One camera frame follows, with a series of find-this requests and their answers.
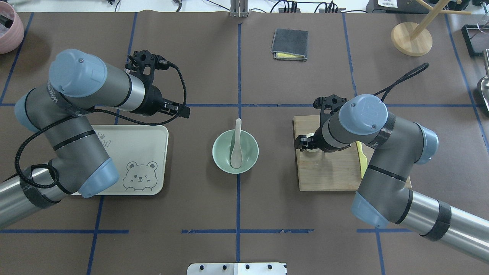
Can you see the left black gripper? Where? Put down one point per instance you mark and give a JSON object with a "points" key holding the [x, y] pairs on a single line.
{"points": [[153, 102]]}

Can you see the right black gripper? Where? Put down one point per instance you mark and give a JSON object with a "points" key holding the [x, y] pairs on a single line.
{"points": [[318, 143]]}

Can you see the white spoon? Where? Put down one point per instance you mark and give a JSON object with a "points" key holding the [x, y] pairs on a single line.
{"points": [[236, 158]]}

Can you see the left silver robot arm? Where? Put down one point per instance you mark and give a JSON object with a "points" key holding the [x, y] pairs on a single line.
{"points": [[64, 155]]}

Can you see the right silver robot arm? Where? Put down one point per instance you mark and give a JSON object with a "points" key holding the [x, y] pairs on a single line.
{"points": [[398, 145]]}

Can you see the light green bowl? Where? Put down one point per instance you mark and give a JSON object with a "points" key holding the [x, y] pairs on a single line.
{"points": [[223, 146]]}

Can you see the pink bowl with ice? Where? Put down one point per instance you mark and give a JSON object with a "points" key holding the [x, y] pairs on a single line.
{"points": [[11, 37]]}

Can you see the wooden cutting board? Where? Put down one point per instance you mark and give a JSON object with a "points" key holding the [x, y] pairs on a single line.
{"points": [[320, 171]]}

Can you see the white rectangular tray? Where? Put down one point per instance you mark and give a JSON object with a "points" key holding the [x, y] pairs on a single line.
{"points": [[139, 153]]}

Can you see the yellow plastic knife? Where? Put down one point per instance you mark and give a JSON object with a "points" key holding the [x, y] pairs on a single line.
{"points": [[363, 162]]}

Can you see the grey folded cloth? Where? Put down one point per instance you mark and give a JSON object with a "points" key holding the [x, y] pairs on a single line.
{"points": [[290, 44]]}

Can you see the wooden mug tree stand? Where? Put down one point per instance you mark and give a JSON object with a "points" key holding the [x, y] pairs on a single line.
{"points": [[413, 39]]}

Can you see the metal scoop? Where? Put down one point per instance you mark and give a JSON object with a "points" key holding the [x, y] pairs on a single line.
{"points": [[483, 83]]}

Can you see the aluminium frame post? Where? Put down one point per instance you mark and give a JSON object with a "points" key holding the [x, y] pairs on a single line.
{"points": [[239, 9]]}

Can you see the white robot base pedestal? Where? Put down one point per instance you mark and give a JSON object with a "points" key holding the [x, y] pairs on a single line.
{"points": [[238, 268]]}

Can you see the black wire glass rack tray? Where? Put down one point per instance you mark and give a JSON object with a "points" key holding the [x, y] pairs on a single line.
{"points": [[476, 38]]}

